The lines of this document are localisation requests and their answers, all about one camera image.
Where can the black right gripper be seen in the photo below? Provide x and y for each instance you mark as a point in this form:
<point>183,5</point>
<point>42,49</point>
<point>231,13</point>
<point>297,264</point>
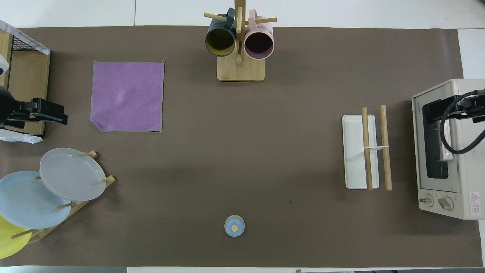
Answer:
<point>479,106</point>

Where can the yellow plate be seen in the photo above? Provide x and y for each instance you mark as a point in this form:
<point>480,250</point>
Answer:
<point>9,242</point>

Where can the wooden shelf unit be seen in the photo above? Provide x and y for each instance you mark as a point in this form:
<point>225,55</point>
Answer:
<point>28,76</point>

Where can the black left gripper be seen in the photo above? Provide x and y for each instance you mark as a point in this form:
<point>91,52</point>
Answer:
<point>5,104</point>

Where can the white round object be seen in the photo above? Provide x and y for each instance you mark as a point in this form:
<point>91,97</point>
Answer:
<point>3,65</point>

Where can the white towel rack wooden bars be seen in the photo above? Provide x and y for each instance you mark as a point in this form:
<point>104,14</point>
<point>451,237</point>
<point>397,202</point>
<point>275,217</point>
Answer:
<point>356,151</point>

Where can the dark teal mug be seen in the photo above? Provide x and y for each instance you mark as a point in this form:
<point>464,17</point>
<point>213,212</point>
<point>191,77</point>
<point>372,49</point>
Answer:
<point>220,40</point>

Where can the brown table mat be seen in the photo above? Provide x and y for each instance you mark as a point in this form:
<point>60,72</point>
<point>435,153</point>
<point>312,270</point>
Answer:
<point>227,151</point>

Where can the light blue plate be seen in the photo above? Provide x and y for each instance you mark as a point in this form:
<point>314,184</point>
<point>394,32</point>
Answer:
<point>26,204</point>

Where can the purple and grey towel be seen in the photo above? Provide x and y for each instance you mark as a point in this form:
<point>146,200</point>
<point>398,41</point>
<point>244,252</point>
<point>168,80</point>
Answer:
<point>127,96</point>

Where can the grey plate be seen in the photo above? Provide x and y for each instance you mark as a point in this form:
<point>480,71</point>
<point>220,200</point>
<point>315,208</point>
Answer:
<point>72,174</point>

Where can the pink mug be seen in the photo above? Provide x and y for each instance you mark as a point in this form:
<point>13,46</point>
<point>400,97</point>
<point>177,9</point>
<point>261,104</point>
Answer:
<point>258,43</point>

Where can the wooden plate rack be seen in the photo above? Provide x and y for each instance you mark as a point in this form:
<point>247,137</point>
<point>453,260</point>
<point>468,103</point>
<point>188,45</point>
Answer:
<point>38,235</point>

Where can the beige toaster oven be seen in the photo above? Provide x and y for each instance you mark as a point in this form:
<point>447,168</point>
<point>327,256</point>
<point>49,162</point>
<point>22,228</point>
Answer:
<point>470,170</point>

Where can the wooden mug tree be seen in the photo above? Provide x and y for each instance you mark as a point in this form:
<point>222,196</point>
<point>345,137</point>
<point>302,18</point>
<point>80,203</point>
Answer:
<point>240,70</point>

